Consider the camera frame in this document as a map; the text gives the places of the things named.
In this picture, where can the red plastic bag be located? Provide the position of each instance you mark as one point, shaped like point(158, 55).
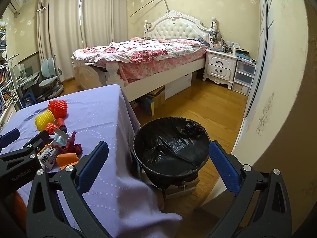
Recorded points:
point(50, 128)

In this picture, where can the blue stool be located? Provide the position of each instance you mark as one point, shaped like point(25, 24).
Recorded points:
point(27, 98)

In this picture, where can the red foam fruit net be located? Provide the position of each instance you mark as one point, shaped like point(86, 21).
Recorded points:
point(58, 107)

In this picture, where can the red bottle with black cap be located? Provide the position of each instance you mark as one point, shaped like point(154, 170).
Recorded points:
point(60, 123)

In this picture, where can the yellow foam fruit net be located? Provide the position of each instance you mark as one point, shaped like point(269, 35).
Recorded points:
point(43, 121)

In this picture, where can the white storage box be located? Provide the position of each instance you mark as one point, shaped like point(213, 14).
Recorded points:
point(178, 85)

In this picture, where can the white air conditioner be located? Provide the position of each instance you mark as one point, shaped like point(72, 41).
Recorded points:
point(16, 2)

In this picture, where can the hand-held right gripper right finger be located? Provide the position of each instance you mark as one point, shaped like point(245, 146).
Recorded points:
point(224, 167)

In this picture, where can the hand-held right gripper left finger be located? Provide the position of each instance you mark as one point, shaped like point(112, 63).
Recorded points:
point(92, 164)

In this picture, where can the light green desk chair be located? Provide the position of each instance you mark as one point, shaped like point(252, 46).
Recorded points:
point(48, 65)

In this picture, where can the clear plastic drawer unit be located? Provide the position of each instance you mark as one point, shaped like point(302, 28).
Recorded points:
point(244, 78)

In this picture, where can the white printed packet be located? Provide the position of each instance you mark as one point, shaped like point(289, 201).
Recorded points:
point(48, 157)

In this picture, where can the pink floral quilt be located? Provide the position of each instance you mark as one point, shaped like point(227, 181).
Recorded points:
point(148, 54)

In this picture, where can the grey study desk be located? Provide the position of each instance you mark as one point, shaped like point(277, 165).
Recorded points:
point(27, 80)

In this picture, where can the thin metal pole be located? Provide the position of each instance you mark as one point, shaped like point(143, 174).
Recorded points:
point(148, 5)

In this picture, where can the black bag lined trash bin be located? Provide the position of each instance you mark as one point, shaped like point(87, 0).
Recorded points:
point(173, 141)

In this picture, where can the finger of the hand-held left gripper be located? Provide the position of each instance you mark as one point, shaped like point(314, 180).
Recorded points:
point(10, 136)
point(37, 142)

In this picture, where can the brown cardboard box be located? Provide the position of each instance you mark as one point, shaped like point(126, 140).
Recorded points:
point(156, 99)

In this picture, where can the flat cardboard box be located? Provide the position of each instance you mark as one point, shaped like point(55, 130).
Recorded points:
point(183, 188)

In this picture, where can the orange cloth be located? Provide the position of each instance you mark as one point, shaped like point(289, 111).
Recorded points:
point(19, 208)

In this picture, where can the purple dotted tablecloth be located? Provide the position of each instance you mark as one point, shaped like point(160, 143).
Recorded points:
point(99, 109)

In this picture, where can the dark red crumpled wrapper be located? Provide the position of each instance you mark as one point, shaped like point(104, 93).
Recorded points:
point(71, 145)

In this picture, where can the white bookshelf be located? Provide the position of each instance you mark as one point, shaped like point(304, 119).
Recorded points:
point(5, 79)

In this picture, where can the orange paper piece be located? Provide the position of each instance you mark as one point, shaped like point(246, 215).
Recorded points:
point(66, 160)

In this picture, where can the silver foil wrapper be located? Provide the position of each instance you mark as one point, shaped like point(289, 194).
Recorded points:
point(60, 137)

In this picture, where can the white nightstand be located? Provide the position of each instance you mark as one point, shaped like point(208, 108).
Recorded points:
point(219, 65)

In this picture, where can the beige curtain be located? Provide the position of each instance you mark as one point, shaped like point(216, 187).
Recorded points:
point(99, 17)

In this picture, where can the bed with floral bedding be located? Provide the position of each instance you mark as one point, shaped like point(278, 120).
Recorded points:
point(173, 27)

